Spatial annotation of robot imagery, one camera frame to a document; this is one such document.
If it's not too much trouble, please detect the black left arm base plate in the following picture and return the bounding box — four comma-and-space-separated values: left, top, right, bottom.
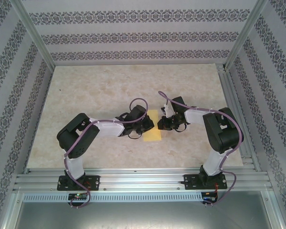
58, 175, 101, 191

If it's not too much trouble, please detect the small controller circuit board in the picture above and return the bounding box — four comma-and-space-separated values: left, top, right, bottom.
202, 192, 219, 201
68, 193, 89, 201

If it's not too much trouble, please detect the aluminium frame post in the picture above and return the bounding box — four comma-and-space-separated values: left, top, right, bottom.
264, 190, 286, 229
224, 0, 270, 71
0, 189, 22, 229
8, 0, 57, 69

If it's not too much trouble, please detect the aluminium side frame rail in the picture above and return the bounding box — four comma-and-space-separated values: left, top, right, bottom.
215, 63, 262, 172

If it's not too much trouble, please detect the grey sheet metal panel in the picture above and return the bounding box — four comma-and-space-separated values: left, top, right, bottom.
14, 201, 281, 229

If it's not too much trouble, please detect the long aluminium mounting rail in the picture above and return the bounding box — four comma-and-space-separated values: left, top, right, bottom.
13, 167, 274, 192

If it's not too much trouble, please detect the yellow paper sheet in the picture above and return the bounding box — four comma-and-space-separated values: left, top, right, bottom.
143, 109, 163, 142

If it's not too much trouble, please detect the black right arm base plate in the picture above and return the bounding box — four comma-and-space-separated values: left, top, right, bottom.
184, 174, 227, 191

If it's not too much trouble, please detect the white slotted cable duct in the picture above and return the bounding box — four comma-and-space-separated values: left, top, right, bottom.
22, 192, 204, 202

